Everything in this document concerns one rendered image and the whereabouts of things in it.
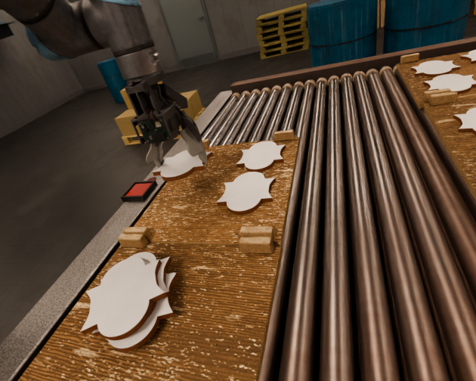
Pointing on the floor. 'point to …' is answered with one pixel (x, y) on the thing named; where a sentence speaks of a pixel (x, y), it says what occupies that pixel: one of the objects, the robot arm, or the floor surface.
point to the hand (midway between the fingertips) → (183, 162)
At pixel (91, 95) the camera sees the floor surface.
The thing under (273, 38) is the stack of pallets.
